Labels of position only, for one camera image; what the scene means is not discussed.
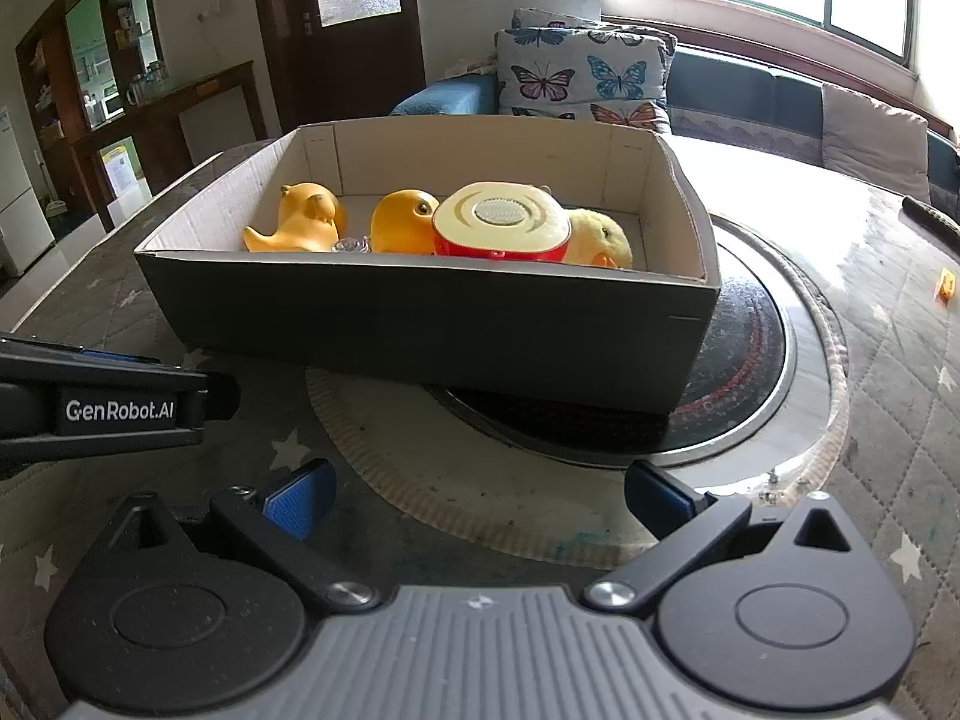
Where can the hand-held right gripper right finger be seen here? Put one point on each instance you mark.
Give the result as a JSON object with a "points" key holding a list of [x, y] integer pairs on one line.
{"points": [[660, 501]]}

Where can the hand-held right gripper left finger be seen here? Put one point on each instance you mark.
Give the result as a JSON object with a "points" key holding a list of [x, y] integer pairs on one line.
{"points": [[300, 501]]}

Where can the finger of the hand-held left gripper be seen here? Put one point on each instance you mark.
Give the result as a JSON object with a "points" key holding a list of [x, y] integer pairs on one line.
{"points": [[221, 397], [112, 355]]}

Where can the yellow rubber duck with tail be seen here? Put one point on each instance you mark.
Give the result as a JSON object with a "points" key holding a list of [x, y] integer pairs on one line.
{"points": [[300, 221]]}

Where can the translucent purple hair clip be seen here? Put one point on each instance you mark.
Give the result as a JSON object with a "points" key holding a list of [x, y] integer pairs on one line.
{"points": [[352, 244]]}

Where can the dark grey cardboard box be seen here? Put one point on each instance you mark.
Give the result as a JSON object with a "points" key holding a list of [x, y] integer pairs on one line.
{"points": [[420, 330]]}

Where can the round yellow duck toy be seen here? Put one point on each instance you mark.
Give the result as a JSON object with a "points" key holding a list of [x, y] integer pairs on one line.
{"points": [[397, 225]]}

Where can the pale yellow plush chick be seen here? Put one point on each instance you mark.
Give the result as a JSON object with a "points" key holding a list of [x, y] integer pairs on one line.
{"points": [[592, 232]]}

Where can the black round hotplate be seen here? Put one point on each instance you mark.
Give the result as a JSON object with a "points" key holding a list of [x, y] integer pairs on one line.
{"points": [[735, 360]]}

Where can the white refrigerator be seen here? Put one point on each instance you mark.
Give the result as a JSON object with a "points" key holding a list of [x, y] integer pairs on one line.
{"points": [[19, 202]]}

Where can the row of glass cups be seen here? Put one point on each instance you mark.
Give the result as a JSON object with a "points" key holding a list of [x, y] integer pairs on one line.
{"points": [[146, 84]]}

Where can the dark wooden cabinet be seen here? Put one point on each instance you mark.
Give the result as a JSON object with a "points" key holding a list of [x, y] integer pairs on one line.
{"points": [[217, 97]]}

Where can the dark wooden door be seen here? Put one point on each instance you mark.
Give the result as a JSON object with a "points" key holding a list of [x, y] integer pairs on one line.
{"points": [[352, 67]]}

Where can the small yellow block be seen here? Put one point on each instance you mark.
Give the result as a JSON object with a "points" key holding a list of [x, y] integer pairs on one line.
{"points": [[945, 283]]}

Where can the black remote control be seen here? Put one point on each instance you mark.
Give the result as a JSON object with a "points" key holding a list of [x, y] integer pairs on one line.
{"points": [[930, 216]]}

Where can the beige cushion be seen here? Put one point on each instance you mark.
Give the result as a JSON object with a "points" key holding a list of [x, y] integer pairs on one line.
{"points": [[870, 135]]}

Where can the blue sofa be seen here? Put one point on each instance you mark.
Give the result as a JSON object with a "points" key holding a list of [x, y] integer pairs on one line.
{"points": [[727, 82]]}

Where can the large butterfly print pillow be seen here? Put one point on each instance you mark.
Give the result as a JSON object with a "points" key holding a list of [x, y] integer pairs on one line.
{"points": [[562, 67]]}

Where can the small butterfly print pillow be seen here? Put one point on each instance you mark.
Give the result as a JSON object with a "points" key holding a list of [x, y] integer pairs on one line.
{"points": [[532, 17]]}

